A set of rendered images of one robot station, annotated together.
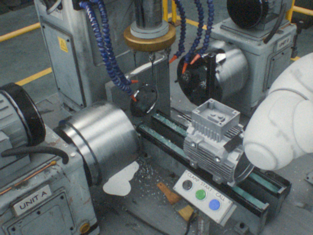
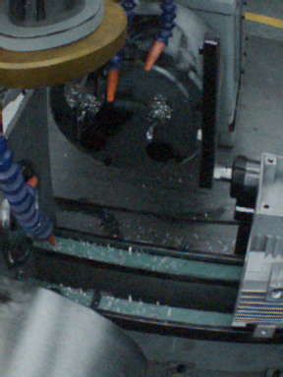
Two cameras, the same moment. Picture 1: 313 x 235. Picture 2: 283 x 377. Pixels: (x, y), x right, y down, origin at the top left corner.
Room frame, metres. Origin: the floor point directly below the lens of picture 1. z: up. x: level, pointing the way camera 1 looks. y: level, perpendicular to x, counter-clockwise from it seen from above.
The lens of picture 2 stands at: (0.59, 0.30, 1.72)
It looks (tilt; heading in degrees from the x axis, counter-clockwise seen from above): 45 degrees down; 323
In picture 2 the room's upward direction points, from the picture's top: straight up
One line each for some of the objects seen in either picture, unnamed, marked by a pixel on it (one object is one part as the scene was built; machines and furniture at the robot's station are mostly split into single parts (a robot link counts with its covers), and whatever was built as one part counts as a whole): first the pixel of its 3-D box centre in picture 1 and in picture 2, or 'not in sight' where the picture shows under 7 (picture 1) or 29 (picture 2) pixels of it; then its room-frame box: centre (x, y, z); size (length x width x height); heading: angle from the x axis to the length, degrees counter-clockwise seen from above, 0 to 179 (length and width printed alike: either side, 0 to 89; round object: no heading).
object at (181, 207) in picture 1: (175, 200); not in sight; (0.86, -0.06, 0.80); 0.21 x 0.05 x 0.01; 33
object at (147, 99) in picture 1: (145, 100); (22, 215); (1.21, 0.03, 1.02); 0.15 x 0.02 x 0.15; 131
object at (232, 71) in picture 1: (216, 71); (144, 65); (1.36, -0.28, 1.04); 0.41 x 0.25 x 0.25; 131
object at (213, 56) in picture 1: (210, 85); (211, 110); (1.13, -0.22, 1.12); 0.04 x 0.03 x 0.26; 41
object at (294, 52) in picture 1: (289, 40); not in sight; (1.54, -0.65, 1.07); 0.08 x 0.07 x 0.20; 41
